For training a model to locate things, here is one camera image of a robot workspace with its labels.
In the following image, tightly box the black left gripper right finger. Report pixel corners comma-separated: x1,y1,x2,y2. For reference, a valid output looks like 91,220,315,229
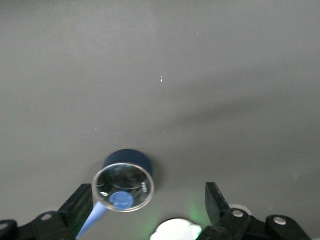
197,181,312,240

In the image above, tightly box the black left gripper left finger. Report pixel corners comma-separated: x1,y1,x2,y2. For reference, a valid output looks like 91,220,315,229
0,183,94,240

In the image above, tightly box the glass lid with blue knob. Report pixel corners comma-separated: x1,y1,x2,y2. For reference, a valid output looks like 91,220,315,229
91,162,155,213

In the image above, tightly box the dark blue saucepan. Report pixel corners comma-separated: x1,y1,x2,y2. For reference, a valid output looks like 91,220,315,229
74,149,154,240

